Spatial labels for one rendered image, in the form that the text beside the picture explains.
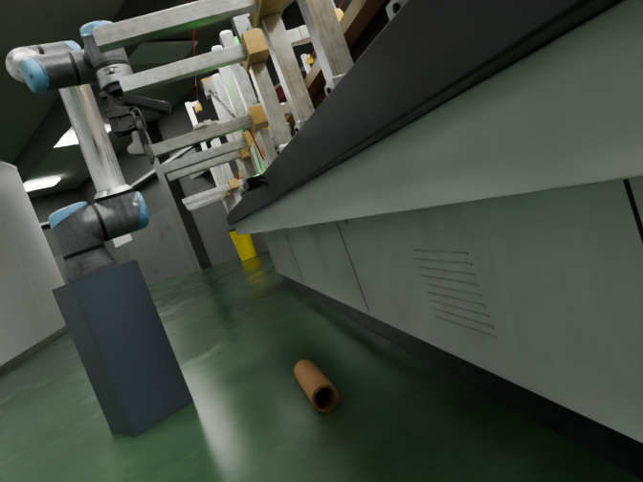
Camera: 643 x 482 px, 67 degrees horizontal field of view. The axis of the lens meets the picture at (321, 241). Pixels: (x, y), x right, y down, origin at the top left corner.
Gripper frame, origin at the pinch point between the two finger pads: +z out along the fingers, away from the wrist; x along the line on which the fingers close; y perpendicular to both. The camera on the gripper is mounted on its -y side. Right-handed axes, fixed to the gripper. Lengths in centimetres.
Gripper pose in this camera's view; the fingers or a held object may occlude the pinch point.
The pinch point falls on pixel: (153, 159)
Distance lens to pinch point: 139.5
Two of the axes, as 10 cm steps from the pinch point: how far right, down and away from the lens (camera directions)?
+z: 3.2, 9.4, 0.8
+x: 2.2, 0.1, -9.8
